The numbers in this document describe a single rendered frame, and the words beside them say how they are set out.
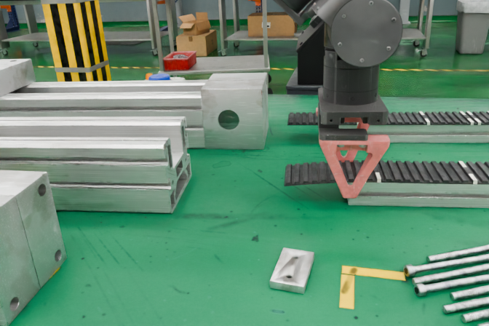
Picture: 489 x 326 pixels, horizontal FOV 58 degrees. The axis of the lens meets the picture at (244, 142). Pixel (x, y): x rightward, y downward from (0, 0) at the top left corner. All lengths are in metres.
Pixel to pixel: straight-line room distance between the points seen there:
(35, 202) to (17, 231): 0.03
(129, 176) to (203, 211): 0.09
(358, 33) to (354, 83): 0.09
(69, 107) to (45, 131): 0.13
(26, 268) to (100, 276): 0.06
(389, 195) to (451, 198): 0.06
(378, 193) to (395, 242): 0.08
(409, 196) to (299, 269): 0.18
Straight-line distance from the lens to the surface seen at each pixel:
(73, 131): 0.60
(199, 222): 0.50
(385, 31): 0.38
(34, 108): 0.78
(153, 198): 0.51
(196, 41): 5.63
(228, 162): 0.63
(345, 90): 0.46
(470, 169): 0.57
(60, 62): 3.98
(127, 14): 9.20
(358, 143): 0.44
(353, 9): 0.38
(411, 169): 0.54
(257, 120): 0.65
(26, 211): 0.42
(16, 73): 0.83
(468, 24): 5.49
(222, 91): 0.64
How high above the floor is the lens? 1.04
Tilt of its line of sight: 22 degrees down
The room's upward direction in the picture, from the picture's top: 3 degrees counter-clockwise
